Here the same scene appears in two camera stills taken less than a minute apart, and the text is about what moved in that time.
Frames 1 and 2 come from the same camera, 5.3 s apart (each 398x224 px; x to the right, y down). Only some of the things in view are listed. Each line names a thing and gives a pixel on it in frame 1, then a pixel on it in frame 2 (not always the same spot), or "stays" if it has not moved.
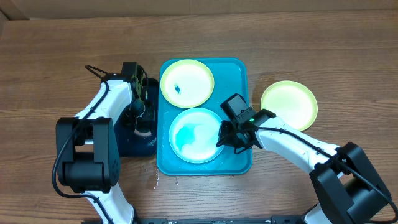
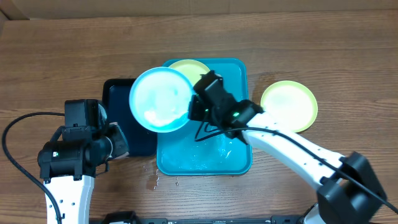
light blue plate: (194, 134) to (159, 99)
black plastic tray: (139, 125) stays
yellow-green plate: (292, 101) stays
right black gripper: (227, 140) to (198, 112)
